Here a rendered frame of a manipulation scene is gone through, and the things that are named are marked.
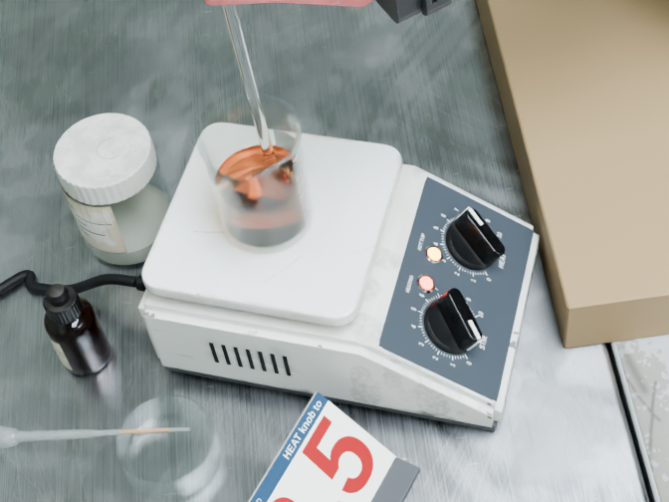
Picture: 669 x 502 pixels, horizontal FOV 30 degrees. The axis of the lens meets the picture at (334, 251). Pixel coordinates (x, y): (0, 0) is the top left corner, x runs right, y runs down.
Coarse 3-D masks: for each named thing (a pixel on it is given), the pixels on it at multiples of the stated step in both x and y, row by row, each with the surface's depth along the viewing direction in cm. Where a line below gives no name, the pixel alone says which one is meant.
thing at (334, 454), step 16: (320, 416) 66; (336, 416) 67; (320, 432) 66; (336, 432) 66; (352, 432) 67; (304, 448) 65; (320, 448) 66; (336, 448) 66; (352, 448) 67; (368, 448) 67; (304, 464) 65; (320, 464) 66; (336, 464) 66; (352, 464) 66; (368, 464) 67; (288, 480) 64; (304, 480) 65; (320, 480) 65; (336, 480) 66; (352, 480) 66; (368, 480) 67; (272, 496) 64; (288, 496) 64; (304, 496) 65; (320, 496) 65; (336, 496) 66; (352, 496) 66
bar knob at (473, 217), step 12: (468, 216) 69; (480, 216) 69; (456, 228) 70; (468, 228) 69; (480, 228) 69; (456, 240) 70; (468, 240) 70; (480, 240) 69; (492, 240) 69; (456, 252) 69; (468, 252) 70; (480, 252) 69; (492, 252) 69; (504, 252) 69; (468, 264) 69; (480, 264) 70
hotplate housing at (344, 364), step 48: (384, 240) 68; (144, 288) 73; (384, 288) 67; (528, 288) 71; (192, 336) 68; (240, 336) 66; (288, 336) 66; (336, 336) 65; (288, 384) 70; (336, 384) 68; (384, 384) 67; (432, 384) 66
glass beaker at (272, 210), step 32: (224, 128) 65; (288, 128) 64; (224, 160) 66; (288, 160) 62; (224, 192) 63; (256, 192) 62; (288, 192) 63; (224, 224) 66; (256, 224) 64; (288, 224) 65
